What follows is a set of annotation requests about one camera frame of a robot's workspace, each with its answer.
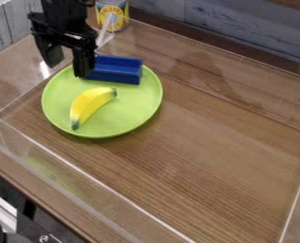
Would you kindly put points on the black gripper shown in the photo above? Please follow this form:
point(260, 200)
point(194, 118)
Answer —
point(59, 26)

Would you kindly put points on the yellow toy banana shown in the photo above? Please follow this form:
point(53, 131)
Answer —
point(87, 103)

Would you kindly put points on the green round plate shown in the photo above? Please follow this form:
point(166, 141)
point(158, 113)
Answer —
point(127, 112)

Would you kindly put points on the blue plastic block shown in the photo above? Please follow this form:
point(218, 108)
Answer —
point(116, 69)

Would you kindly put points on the yellow printed tin can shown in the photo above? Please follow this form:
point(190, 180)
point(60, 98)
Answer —
point(113, 10)

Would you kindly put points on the black device with knob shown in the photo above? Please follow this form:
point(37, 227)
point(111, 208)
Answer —
point(44, 233)

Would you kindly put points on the clear acrylic enclosure wall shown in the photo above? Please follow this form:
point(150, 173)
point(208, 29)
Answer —
point(206, 174)

